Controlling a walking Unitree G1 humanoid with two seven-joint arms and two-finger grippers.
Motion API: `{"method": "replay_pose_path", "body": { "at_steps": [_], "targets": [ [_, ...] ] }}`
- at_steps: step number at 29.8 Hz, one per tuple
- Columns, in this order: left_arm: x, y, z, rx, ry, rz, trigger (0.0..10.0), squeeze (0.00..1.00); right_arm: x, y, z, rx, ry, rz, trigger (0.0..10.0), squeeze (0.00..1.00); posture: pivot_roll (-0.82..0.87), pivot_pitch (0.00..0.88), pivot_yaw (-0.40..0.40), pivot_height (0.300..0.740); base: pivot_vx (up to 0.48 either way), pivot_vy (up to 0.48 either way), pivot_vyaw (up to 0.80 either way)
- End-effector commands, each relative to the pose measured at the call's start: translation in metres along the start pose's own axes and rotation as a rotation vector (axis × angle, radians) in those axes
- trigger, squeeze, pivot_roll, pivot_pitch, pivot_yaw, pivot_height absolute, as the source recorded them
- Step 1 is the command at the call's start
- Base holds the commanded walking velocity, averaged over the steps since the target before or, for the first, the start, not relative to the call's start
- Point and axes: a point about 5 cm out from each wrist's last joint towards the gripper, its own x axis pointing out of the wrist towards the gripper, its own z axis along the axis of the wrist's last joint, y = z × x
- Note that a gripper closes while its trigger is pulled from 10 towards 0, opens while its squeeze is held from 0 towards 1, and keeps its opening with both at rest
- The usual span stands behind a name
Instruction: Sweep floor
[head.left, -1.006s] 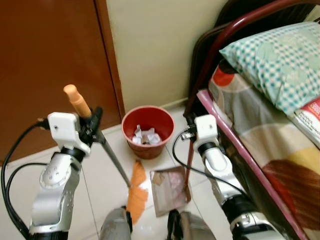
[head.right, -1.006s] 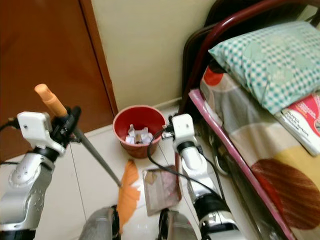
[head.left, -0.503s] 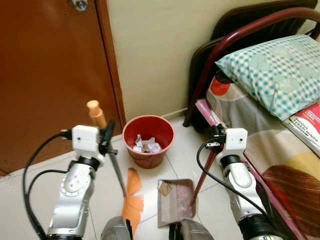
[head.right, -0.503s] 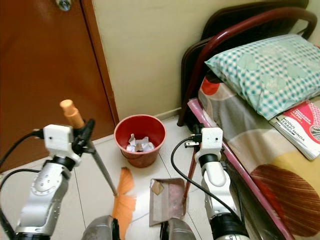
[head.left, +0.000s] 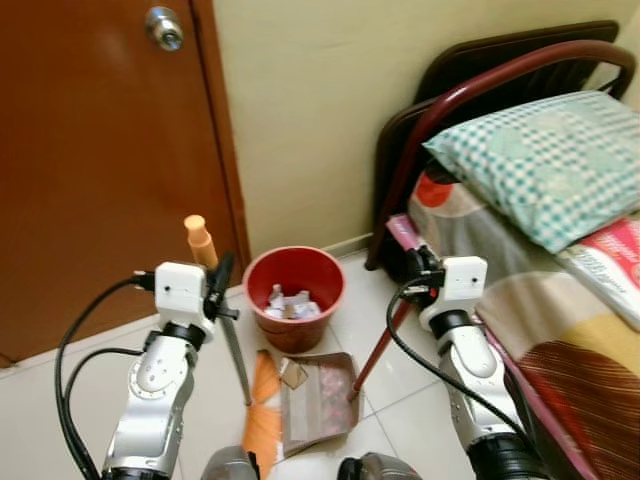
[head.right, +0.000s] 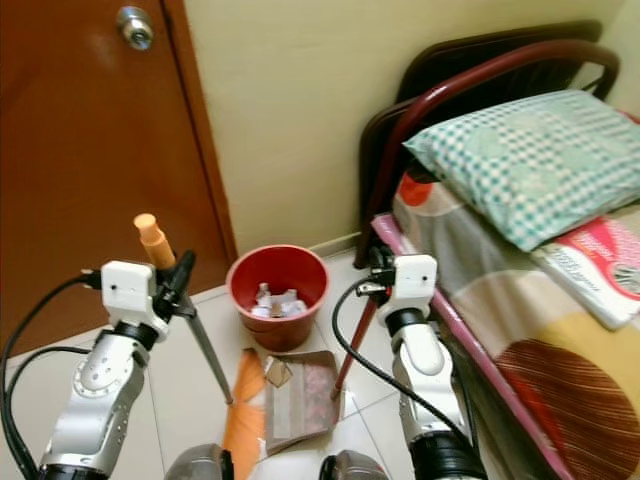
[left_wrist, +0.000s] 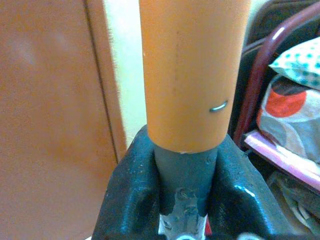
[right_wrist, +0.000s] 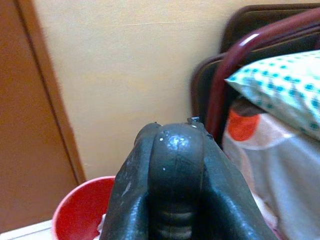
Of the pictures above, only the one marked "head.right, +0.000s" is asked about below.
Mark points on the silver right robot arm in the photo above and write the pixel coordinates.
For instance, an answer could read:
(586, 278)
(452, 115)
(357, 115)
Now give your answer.
(430, 390)

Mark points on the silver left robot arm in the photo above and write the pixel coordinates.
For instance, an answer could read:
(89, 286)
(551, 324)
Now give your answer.
(95, 395)

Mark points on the crumpled white paper waste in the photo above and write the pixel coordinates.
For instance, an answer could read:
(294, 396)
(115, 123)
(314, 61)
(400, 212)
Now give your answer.
(278, 303)

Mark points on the red plastic bucket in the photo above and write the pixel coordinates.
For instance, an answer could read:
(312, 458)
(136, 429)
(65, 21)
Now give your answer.
(282, 333)

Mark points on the small brown paper scrap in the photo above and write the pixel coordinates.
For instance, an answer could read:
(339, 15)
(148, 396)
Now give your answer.
(278, 373)

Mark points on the brown wooden door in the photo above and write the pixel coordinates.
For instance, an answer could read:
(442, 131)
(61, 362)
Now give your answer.
(90, 160)

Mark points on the grey left robot knee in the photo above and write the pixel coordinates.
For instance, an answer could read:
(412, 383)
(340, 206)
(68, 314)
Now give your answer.
(195, 465)

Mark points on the grey robot knee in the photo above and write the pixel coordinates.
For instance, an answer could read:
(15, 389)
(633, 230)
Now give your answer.
(353, 468)
(195, 465)

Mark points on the green white checked pillow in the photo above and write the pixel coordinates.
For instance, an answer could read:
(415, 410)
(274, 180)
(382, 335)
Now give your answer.
(525, 160)

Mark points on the grey right robot knee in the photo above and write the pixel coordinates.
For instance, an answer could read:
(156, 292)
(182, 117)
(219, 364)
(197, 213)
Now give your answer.
(353, 468)

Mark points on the dark red metal bed tube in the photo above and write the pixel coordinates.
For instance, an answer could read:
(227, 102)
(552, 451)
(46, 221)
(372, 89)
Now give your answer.
(450, 85)

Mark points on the red white printed package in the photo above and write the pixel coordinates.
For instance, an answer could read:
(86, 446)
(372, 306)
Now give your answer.
(600, 270)

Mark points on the dark brown bed headboard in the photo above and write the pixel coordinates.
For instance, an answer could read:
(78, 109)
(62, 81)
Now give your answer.
(450, 62)

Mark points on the silver round door knob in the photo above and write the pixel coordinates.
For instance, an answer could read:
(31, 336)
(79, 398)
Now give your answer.
(135, 27)

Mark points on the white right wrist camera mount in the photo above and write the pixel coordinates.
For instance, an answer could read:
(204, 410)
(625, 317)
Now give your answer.
(416, 280)

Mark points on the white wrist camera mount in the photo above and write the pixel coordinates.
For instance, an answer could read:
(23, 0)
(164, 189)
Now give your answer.
(128, 290)
(416, 280)

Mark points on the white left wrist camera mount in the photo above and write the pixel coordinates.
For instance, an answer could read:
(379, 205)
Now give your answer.
(128, 290)

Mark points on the brown wooden door frame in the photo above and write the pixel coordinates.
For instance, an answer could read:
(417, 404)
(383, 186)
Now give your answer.
(200, 130)

